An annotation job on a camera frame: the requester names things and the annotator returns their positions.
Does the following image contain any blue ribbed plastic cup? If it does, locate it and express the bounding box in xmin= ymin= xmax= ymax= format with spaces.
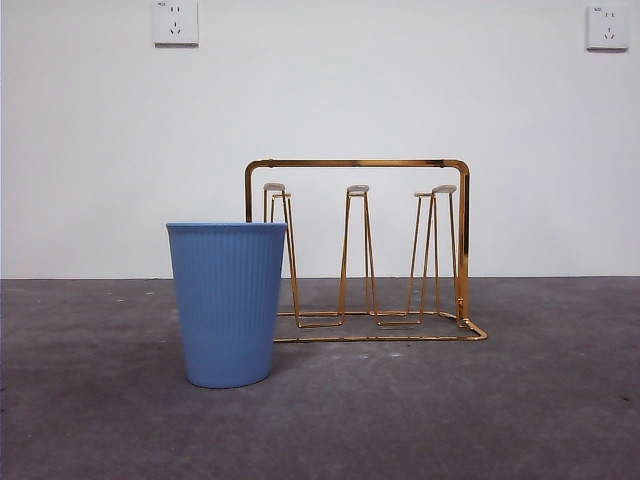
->
xmin=166 ymin=221 xmax=289 ymax=390

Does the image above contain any gold wire cup rack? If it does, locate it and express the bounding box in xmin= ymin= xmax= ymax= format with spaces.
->
xmin=244 ymin=158 xmax=490 ymax=345

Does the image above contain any white wall socket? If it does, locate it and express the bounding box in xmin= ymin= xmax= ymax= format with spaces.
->
xmin=585 ymin=4 xmax=631 ymax=53
xmin=152 ymin=0 xmax=201 ymax=49

